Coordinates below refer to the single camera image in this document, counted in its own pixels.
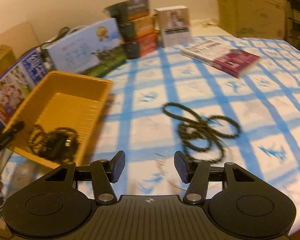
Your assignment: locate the cardboard box with label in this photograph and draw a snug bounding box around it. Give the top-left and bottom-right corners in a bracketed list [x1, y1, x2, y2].
[0, 44, 16, 77]

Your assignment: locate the top black food bowl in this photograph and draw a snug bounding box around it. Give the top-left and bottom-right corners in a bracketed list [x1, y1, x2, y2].
[104, 0, 150, 24]

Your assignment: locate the yellow plastic tray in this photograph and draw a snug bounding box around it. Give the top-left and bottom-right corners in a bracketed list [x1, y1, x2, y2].
[6, 71, 114, 168]

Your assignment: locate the AutoCAD book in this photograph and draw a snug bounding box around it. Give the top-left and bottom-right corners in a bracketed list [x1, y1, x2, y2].
[180, 40, 260, 78]

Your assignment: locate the large cardboard box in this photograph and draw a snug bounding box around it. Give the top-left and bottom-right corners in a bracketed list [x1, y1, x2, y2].
[218, 0, 285, 40]

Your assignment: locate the dark wooden bead necklace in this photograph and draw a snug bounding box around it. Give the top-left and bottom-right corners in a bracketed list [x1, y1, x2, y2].
[161, 102, 242, 164]

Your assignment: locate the white pearl necklace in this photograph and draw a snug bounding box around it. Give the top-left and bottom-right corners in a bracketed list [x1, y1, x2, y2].
[155, 139, 235, 192]

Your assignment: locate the middle orange food box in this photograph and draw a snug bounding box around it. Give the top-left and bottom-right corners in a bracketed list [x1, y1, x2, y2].
[118, 15, 154, 42]

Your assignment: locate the bottom red food box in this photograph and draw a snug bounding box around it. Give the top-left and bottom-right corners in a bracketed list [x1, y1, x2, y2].
[122, 32, 158, 60]

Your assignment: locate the black strap gold watch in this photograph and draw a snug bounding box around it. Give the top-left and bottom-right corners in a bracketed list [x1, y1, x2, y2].
[42, 127, 79, 163]

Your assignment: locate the small white product box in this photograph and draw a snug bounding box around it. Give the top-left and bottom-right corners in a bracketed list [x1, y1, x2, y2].
[154, 5, 191, 48]

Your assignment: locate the white cow milk carton box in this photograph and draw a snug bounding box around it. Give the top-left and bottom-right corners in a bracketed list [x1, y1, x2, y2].
[45, 18, 126, 77]

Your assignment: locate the blue cartoon milk carton box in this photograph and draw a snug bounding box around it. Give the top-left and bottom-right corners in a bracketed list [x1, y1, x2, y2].
[0, 48, 48, 130]

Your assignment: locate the blue checkered bed sheet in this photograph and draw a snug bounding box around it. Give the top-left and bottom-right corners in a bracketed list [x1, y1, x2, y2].
[3, 37, 300, 239]

